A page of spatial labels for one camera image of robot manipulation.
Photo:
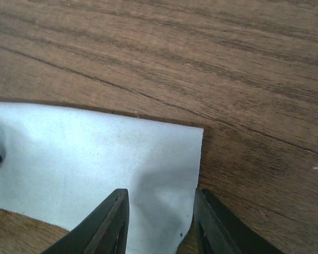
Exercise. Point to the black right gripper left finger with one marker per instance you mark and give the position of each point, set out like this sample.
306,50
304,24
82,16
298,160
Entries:
104,230

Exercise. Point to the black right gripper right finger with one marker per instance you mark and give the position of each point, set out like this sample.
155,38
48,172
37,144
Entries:
219,230

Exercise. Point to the light blue cleaning cloth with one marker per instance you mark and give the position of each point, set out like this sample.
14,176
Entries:
60,163

